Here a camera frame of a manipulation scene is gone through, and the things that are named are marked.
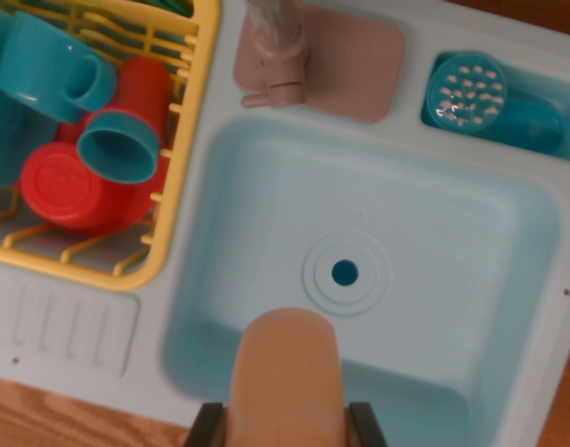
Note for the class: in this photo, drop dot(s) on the red plastic plate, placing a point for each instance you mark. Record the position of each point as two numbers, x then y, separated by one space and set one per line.
145 84

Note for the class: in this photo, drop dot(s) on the red plastic cup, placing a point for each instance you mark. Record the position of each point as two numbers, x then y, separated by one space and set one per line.
57 186

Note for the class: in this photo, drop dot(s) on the cream detergent bottle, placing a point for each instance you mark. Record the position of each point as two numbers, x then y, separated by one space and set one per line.
285 372

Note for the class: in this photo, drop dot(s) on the teal brush with white bristles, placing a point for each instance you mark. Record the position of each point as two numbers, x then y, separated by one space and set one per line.
466 93

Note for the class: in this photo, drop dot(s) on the yellow dish rack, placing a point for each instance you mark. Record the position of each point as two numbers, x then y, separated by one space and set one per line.
185 186

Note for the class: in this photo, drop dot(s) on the teal plastic bowl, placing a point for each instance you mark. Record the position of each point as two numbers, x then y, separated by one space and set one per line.
1 130

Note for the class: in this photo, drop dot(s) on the light blue toy sink unit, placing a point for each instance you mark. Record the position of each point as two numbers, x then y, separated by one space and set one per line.
429 233

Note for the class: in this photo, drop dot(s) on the teal plastic cup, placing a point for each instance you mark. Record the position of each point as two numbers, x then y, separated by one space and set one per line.
117 153

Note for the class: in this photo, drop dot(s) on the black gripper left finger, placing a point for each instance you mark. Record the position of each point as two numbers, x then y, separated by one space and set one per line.
208 428

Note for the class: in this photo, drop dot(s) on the teal plastic fork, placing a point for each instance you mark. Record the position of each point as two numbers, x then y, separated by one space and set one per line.
178 5

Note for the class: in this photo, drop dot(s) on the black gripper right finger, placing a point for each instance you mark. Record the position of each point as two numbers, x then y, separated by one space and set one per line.
364 428

